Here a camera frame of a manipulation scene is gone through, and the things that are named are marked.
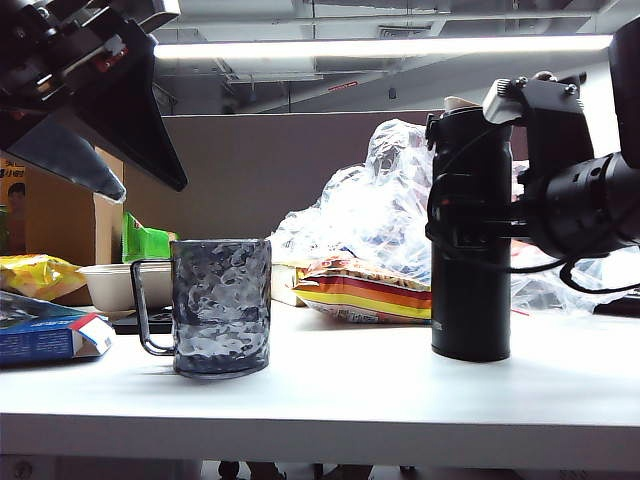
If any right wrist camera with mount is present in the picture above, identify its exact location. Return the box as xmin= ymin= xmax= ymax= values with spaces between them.
xmin=482 ymin=72 xmax=597 ymax=174

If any ceiling air vent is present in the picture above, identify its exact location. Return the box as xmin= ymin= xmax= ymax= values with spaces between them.
xmin=377 ymin=23 xmax=434 ymax=41

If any yellow printed carton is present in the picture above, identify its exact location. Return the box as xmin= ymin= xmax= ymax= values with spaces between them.
xmin=0 ymin=157 xmax=27 ymax=256

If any black flat device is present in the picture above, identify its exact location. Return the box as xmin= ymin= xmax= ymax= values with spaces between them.
xmin=593 ymin=289 xmax=640 ymax=318

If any black thermos with flip lid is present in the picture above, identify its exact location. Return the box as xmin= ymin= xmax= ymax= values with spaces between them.
xmin=424 ymin=94 xmax=516 ymax=364

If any clear crumpled plastic bag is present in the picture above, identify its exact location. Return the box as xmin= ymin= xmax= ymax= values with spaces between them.
xmin=269 ymin=118 xmax=640 ymax=317

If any blue cardboard box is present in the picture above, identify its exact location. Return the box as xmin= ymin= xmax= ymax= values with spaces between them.
xmin=0 ymin=289 xmax=117 ymax=369

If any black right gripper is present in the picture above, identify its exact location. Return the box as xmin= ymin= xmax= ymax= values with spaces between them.
xmin=424 ymin=168 xmax=552 ymax=250

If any brown cardboard box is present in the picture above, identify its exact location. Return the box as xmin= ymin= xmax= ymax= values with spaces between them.
xmin=0 ymin=147 xmax=126 ymax=308

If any green snack bag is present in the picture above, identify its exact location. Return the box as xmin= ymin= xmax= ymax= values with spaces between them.
xmin=122 ymin=210 xmax=180 ymax=264

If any brown desk partition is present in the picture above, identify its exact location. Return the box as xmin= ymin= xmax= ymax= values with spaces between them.
xmin=94 ymin=112 xmax=532 ymax=266

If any striped red yellow snack bag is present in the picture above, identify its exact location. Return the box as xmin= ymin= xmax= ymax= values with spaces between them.
xmin=292 ymin=255 xmax=434 ymax=326

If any beige paper bowl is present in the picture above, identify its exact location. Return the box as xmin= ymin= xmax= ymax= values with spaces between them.
xmin=77 ymin=262 xmax=174 ymax=314

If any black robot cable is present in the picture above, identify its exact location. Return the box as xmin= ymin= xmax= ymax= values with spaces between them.
xmin=509 ymin=244 xmax=640 ymax=295

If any long ceiling light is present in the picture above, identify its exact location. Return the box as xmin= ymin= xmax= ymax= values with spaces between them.
xmin=152 ymin=34 xmax=616 ymax=60

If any grey textured transparent cup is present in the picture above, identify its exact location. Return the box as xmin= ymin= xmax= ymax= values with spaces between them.
xmin=129 ymin=237 xmax=274 ymax=381

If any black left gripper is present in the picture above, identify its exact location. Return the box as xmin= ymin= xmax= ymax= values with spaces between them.
xmin=0 ymin=0 xmax=189 ymax=203

